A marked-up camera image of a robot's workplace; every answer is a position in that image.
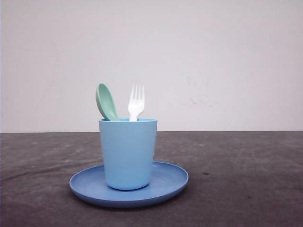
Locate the mint green plastic spoon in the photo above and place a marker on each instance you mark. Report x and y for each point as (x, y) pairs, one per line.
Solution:
(105, 103)

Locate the blue plastic plate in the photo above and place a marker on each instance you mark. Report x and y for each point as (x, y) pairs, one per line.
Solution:
(167, 181)

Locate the white plastic fork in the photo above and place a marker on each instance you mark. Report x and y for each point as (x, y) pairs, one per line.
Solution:
(136, 102)

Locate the light blue plastic cup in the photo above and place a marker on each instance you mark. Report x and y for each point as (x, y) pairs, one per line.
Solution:
(128, 151)

